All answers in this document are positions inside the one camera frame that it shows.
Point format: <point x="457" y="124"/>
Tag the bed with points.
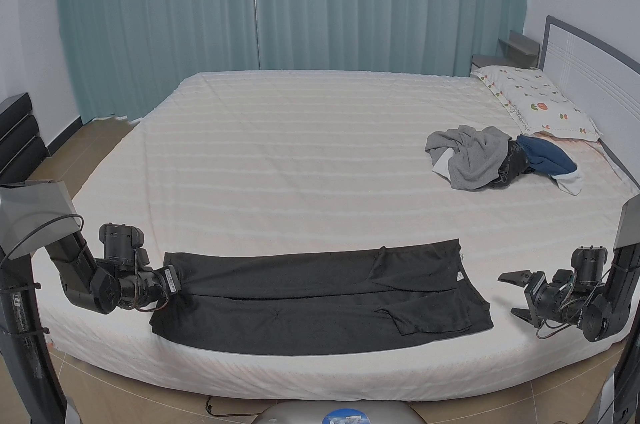
<point x="300" y="152"/>

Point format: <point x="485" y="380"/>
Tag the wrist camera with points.
<point x="143" y="258"/>
<point x="562" y="277"/>

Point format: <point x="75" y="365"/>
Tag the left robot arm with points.
<point x="80" y="272"/>

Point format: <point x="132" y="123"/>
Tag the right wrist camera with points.
<point x="562" y="277"/>

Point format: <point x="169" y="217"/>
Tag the black T-shirt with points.
<point x="300" y="302"/>

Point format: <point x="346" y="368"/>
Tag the black chest of drawers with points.
<point x="20" y="137"/>

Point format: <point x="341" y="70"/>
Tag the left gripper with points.
<point x="150" y="287"/>

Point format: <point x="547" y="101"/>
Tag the grey bedside table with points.
<point x="515" y="46"/>

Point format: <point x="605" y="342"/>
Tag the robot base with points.
<point x="340" y="413"/>

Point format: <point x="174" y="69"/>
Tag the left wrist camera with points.
<point x="143" y="258"/>

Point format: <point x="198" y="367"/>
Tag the white printed pillow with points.
<point x="540" y="105"/>

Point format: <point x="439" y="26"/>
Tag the pile of clothes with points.
<point x="475" y="159"/>

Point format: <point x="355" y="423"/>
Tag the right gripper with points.
<point x="547" y="302"/>

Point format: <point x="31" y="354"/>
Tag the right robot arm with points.
<point x="610" y="307"/>

